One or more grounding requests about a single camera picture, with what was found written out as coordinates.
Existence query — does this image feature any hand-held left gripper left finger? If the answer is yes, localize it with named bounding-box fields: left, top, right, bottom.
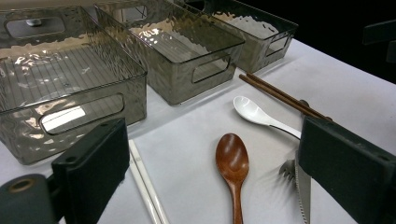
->
left=50, top=117, right=131, bottom=224

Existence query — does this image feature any white table cover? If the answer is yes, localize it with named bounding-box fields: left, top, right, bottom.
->
left=0, top=38, right=396, bottom=224

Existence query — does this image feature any metal fork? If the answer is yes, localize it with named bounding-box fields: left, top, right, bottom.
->
left=278, top=158, right=297, bottom=188

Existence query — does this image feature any metal table knife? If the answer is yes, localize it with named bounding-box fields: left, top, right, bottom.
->
left=293, top=148, right=312, bottom=224

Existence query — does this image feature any white ceramic spoon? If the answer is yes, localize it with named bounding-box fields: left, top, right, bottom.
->
left=233, top=95, right=303, bottom=140

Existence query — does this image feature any brown wooden spoon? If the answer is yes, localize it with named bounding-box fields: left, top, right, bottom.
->
left=215, top=133, right=250, bottom=224

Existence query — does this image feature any smoked clear plastic bin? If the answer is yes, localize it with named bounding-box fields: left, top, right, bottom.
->
left=174, top=0, right=299, bottom=74
left=94, top=0, right=246, bottom=106
left=0, top=6, right=148, bottom=166

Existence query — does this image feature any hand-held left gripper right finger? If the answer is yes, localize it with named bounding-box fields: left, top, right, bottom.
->
left=298, top=116, right=396, bottom=224

